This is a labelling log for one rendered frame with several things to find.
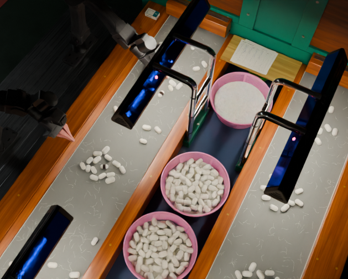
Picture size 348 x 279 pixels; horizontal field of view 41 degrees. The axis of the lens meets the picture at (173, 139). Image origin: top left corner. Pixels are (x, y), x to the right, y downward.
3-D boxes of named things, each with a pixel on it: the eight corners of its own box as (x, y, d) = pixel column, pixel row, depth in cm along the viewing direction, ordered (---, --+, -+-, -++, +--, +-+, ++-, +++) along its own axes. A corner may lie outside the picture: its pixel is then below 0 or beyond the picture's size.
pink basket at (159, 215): (111, 268, 172) (108, 262, 164) (146, 207, 183) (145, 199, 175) (175, 304, 167) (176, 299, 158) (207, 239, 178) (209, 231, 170)
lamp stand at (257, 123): (234, 170, 192) (253, 113, 152) (253, 132, 200) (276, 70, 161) (277, 190, 188) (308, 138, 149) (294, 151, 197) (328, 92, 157)
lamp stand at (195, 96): (149, 129, 200) (146, 66, 160) (170, 94, 208) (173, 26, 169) (188, 148, 196) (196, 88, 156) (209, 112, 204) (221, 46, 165)
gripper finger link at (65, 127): (81, 135, 174) (62, 119, 170) (70, 150, 171) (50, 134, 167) (73, 137, 180) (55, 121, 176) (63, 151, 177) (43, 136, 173)
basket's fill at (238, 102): (204, 117, 202) (205, 110, 197) (226, 79, 212) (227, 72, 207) (252, 139, 198) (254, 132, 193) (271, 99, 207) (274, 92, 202)
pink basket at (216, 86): (218, 141, 198) (221, 130, 189) (200, 90, 210) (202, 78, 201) (276, 128, 201) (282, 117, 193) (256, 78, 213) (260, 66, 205)
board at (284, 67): (219, 58, 207) (220, 57, 206) (233, 35, 213) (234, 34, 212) (289, 88, 200) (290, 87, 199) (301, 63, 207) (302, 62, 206)
